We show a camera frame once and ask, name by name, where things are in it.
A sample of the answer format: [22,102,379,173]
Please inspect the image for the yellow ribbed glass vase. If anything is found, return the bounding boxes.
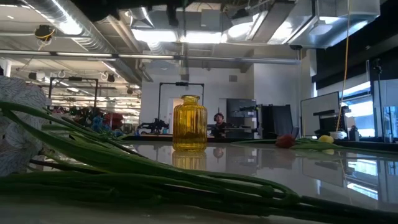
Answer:
[172,95,208,152]

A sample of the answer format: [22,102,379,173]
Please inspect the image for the white flower bunch green stems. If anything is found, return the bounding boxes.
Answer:
[0,75,398,224]

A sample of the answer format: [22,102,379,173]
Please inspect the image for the yellow tulip with stem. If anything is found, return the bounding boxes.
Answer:
[274,134,398,156]

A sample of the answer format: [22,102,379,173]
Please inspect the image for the blue flower bunch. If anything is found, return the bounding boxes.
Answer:
[90,113,126,138]

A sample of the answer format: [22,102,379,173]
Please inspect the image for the person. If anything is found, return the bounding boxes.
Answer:
[210,112,230,139]

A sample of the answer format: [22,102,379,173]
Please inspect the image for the black equipment rack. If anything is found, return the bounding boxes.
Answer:
[226,98,258,139]

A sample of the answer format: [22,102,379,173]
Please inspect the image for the grey horizontal ceiling pipe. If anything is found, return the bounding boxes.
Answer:
[0,49,302,65]

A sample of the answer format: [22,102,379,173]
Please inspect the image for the black upright panel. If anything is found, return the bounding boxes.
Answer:
[260,104,295,139]

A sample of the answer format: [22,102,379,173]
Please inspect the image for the white board panel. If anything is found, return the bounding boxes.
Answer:
[300,91,341,137]

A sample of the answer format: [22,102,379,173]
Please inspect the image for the black desk equipment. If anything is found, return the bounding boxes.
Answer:
[313,105,352,139]

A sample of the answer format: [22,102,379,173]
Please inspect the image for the black gantry frame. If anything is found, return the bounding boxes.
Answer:
[47,77,100,109]
[157,82,205,135]

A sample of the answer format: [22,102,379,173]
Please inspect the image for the silver round air duct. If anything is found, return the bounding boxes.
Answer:
[26,0,116,54]

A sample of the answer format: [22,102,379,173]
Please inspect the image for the yellow hanging cable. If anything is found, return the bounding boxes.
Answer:
[335,0,352,132]

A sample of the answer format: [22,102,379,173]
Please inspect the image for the black yellow cable reel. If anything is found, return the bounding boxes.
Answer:
[34,24,56,43]

